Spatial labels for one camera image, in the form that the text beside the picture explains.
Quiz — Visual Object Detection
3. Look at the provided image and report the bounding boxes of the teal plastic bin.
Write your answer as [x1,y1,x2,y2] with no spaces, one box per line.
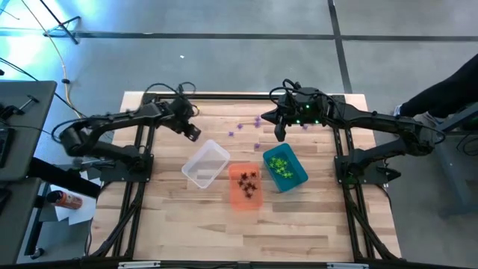
[261,143,309,194]

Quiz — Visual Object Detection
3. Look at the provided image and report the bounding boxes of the white bracket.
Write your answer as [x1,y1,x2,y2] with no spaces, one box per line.
[327,262,370,269]
[118,261,161,269]

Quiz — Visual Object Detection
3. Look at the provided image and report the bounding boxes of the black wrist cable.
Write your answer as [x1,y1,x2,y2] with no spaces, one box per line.
[268,78,337,109]
[143,81,201,113]

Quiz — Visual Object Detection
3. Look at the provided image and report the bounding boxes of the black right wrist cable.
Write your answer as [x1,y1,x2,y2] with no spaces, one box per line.
[268,78,337,109]

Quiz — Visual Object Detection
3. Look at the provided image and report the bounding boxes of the black desk clamp handle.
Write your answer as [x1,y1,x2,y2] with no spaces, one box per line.
[0,94,40,121]

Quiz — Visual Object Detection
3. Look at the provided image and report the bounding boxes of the white paper sheets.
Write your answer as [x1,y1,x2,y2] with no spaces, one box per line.
[49,170,98,226]

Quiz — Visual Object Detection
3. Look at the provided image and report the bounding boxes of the black keyboard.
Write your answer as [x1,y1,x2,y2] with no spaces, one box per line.
[0,126,16,169]

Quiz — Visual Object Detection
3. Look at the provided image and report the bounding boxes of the black floor cable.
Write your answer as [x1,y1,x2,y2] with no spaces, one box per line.
[0,56,89,120]

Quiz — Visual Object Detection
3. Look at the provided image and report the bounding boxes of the grey desk with keyboard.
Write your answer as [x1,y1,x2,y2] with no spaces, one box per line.
[0,80,58,183]

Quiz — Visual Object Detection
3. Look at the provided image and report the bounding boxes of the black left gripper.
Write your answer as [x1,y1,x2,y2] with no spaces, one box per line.
[164,97,202,143]

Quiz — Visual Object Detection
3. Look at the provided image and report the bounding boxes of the black bench clamp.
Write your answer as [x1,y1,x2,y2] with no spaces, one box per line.
[69,156,117,171]

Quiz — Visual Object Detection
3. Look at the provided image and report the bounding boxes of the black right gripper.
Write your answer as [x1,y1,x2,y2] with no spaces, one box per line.
[260,87,335,126]

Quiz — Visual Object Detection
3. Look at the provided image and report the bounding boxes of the orange spray can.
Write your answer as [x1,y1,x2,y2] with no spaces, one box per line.
[45,189,84,211]

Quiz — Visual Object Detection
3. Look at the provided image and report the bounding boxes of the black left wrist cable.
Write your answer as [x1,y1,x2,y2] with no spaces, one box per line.
[143,81,201,113]

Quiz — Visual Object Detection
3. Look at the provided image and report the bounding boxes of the yellow cable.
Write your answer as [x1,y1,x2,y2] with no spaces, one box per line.
[19,0,84,119]

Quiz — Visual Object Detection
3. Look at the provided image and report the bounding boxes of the orange plastic bin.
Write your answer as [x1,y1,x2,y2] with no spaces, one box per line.
[228,162,264,213]

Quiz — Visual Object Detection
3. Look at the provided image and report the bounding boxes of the clear plastic bin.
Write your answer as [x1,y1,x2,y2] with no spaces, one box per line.
[181,139,232,190]

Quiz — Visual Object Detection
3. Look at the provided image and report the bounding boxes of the black metal table frame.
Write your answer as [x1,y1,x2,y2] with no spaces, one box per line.
[82,91,403,262]

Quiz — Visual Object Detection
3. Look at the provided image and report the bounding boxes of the grey desk with mouse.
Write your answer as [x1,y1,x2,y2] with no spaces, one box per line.
[0,177,43,267]

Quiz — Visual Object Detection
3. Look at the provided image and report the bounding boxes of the black tripod stand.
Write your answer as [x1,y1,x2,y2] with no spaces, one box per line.
[39,0,82,46]

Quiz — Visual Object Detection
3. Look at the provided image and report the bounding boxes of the black beam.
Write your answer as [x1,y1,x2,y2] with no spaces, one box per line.
[28,156,102,199]

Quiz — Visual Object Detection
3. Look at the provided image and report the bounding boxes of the person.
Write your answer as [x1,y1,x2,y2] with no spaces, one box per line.
[395,54,478,120]

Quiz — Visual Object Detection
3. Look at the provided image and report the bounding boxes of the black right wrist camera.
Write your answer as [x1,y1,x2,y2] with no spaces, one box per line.
[273,121,288,143]

